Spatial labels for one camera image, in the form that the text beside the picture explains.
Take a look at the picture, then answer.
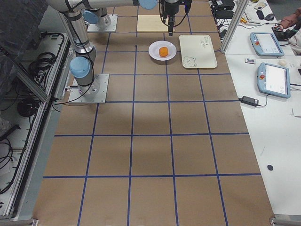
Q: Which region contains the lower blue teach pendant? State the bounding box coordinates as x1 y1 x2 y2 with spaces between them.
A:
257 63 291 99

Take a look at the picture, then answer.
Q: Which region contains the black power adapter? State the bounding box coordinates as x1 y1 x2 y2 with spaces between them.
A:
239 96 259 107

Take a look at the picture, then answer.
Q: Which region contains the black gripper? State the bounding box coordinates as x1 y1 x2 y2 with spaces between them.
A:
163 0 180 36

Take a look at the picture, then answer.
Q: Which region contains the white round plate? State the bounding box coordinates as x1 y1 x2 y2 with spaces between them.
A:
148 40 177 61

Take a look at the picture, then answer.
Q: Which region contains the small card box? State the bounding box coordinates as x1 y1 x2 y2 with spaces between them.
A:
245 58 256 65

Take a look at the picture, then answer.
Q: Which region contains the aluminium frame post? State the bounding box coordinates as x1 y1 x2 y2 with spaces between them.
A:
220 0 249 54

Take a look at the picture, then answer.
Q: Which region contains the orange fruit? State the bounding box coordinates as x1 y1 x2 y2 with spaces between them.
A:
158 47 169 57

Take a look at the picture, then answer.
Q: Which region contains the bamboo cutting board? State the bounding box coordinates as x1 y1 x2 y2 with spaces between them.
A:
137 15 168 33

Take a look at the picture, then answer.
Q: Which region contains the black round sticker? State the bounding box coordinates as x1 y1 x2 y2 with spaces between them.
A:
267 165 274 171

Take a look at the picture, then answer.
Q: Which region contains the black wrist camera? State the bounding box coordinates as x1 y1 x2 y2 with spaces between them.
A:
182 0 192 14

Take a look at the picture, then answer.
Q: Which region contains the blue teach pendant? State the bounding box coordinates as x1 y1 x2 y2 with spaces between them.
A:
257 63 291 99
249 32 285 57

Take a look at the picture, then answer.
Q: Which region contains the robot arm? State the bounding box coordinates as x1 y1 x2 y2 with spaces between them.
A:
47 0 192 36
47 0 100 97

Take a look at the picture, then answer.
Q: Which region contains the cream bear tray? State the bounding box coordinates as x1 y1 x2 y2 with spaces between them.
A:
179 35 217 69

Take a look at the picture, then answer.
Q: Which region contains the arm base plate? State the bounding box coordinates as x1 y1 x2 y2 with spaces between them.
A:
87 14 118 33
68 73 110 105

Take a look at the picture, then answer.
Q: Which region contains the upper blue teach pendant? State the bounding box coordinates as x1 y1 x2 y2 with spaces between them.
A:
249 32 285 57

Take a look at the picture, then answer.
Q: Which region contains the black computer mouse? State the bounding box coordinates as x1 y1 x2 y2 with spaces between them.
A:
264 13 275 21

